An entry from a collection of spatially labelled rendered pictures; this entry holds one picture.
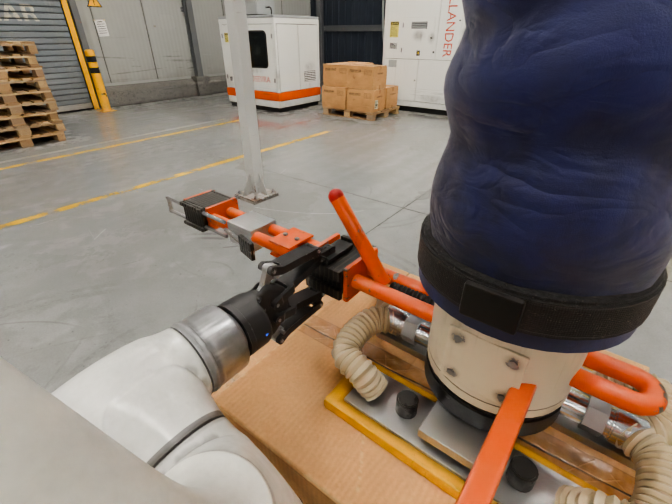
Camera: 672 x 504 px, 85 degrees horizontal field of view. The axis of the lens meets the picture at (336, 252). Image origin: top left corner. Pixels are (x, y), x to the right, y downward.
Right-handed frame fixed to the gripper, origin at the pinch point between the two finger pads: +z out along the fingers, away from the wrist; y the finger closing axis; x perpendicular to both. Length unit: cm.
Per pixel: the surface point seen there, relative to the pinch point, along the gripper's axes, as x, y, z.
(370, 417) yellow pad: 16.3, 10.6, -12.8
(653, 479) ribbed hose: 43.1, 4.3, -5.3
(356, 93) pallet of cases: -398, 70, 557
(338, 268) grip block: 3.2, -1.8, -2.8
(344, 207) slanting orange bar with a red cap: 2.3, -10.5, -0.2
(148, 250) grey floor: -226, 108, 57
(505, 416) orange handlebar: 30.3, -1.3, -12.0
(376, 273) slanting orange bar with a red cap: 8.5, -2.0, -0.6
